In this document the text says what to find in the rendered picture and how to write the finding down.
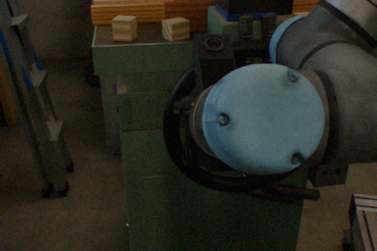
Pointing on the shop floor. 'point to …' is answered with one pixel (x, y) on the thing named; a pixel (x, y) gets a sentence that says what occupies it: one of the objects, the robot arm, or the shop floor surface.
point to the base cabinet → (198, 205)
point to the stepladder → (9, 23)
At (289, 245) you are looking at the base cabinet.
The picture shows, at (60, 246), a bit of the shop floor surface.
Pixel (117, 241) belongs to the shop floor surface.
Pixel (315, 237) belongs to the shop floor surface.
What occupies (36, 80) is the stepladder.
